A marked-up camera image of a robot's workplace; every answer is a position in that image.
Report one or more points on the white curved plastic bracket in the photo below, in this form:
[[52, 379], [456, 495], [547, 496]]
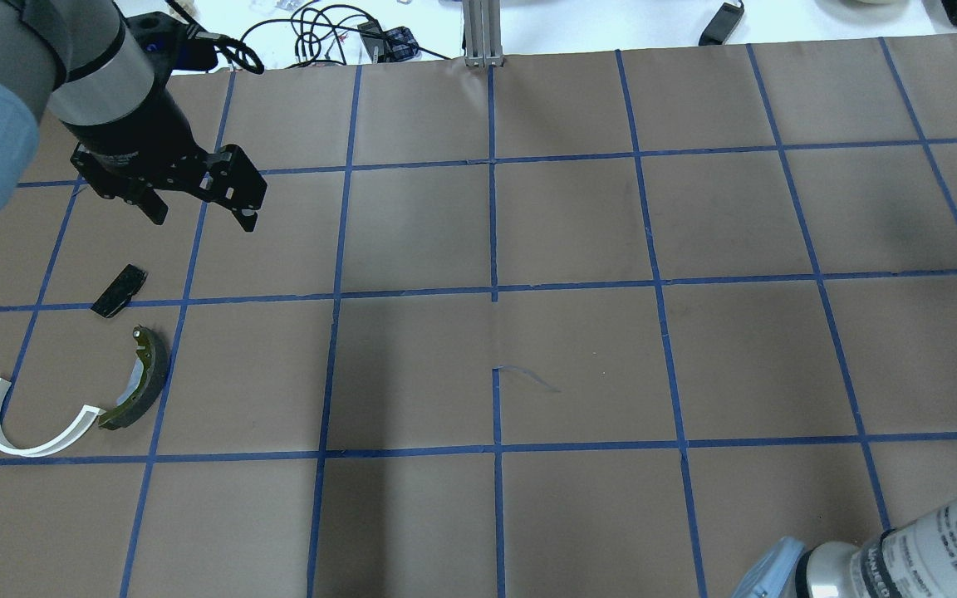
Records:
[[25, 433]]

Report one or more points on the green curved brake shoe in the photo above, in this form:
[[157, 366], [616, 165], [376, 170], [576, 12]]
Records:
[[146, 382]]

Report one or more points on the aluminium frame post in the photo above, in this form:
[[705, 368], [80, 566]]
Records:
[[482, 33]]

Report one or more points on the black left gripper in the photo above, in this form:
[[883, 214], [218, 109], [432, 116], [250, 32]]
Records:
[[136, 126]]

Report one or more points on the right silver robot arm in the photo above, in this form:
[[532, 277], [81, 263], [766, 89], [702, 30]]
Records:
[[916, 560]]

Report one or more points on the black brake pad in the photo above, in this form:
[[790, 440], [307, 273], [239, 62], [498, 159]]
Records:
[[116, 297]]

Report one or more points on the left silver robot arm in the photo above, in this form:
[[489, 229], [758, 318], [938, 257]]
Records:
[[104, 77]]

